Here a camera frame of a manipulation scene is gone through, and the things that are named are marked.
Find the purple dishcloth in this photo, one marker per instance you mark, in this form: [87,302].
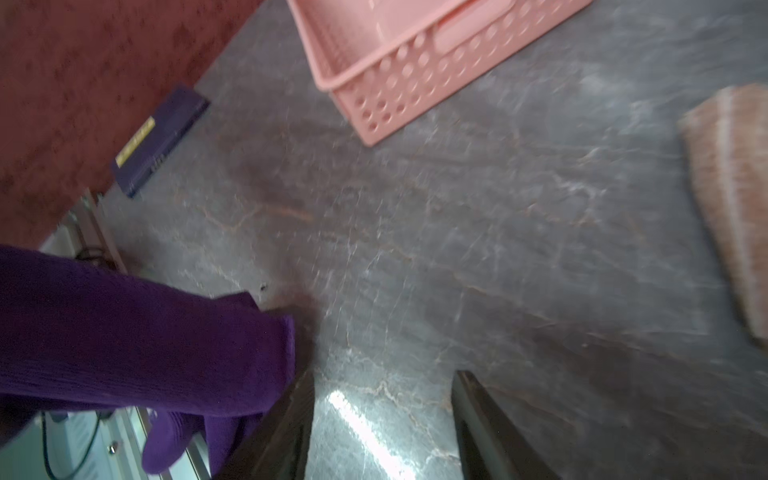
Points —
[76,337]

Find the pink plastic basket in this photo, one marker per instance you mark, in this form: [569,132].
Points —
[385,63]

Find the striped beige dishcloth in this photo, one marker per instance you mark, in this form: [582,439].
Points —
[726,143]

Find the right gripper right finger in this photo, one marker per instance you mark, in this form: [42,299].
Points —
[489,444]

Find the dark blue book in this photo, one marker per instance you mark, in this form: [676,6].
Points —
[155,139]

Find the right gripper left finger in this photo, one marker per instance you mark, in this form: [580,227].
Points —
[279,447]

